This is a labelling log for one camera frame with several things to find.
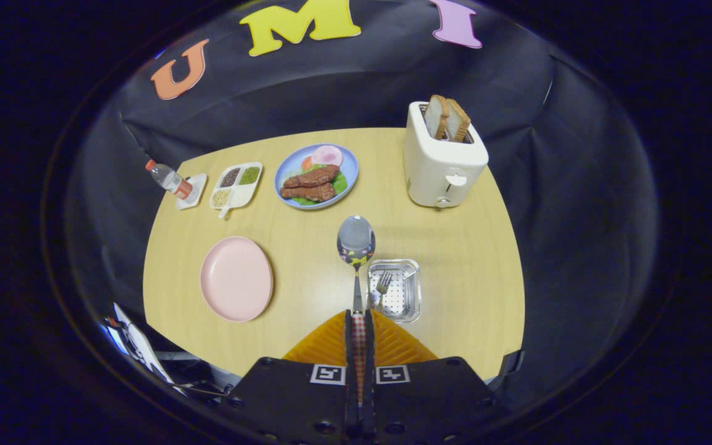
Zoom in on pink plate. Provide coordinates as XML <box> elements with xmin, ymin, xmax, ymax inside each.
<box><xmin>200</xmin><ymin>235</ymin><xmax>274</xmax><ymax>323</ymax></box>

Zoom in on white square coaster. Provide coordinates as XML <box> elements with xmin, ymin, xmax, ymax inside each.
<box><xmin>176</xmin><ymin>173</ymin><xmax>208</xmax><ymax>211</ymax></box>

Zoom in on pink ham slice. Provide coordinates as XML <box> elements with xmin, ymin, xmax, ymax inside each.
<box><xmin>311</xmin><ymin>145</ymin><xmax>344</xmax><ymax>167</ymax></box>

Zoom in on bread slice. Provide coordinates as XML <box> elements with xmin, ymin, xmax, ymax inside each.
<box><xmin>424</xmin><ymin>95</ymin><xmax>451</xmax><ymax>140</ymax></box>
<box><xmin>446</xmin><ymin>99</ymin><xmax>472</xmax><ymax>143</ymax></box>

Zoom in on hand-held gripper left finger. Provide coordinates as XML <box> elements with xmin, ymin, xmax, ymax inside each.
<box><xmin>223</xmin><ymin>309</ymin><xmax>352</xmax><ymax>445</ymax></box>

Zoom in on fork with red checkered handle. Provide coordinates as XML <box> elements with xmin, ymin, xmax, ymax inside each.
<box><xmin>370</xmin><ymin>271</ymin><xmax>394</xmax><ymax>310</ymax></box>

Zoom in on brown meat slice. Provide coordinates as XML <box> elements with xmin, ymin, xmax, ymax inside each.
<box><xmin>283</xmin><ymin>164</ymin><xmax>341</xmax><ymax>189</ymax></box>
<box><xmin>280</xmin><ymin>182</ymin><xmax>336</xmax><ymax>203</ymax></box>

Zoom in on spoon with red checkered handle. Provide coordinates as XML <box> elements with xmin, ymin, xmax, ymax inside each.
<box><xmin>336</xmin><ymin>214</ymin><xmax>376</xmax><ymax>405</ymax></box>

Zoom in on white toaster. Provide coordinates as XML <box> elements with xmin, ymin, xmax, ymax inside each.
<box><xmin>403</xmin><ymin>101</ymin><xmax>490</xmax><ymax>209</ymax></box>

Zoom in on black backdrop cloth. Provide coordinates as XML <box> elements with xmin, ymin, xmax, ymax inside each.
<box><xmin>66</xmin><ymin>0</ymin><xmax>659</xmax><ymax>409</ymax></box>

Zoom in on metal perforated basket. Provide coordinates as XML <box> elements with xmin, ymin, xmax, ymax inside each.
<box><xmin>365</xmin><ymin>259</ymin><xmax>422</xmax><ymax>324</ymax></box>

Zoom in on small plastic bottle red label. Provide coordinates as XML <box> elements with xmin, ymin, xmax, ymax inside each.
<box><xmin>145</xmin><ymin>159</ymin><xmax>193</xmax><ymax>200</ymax></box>

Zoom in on blue plate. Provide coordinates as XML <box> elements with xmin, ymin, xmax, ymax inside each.
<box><xmin>274</xmin><ymin>143</ymin><xmax>360</xmax><ymax>211</ymax></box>

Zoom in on white divided seasoning tray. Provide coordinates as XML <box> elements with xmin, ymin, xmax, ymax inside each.
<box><xmin>209</xmin><ymin>162</ymin><xmax>263</xmax><ymax>219</ymax></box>

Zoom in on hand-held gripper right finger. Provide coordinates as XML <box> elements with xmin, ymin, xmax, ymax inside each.
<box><xmin>367</xmin><ymin>309</ymin><xmax>508</xmax><ymax>445</ymax></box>

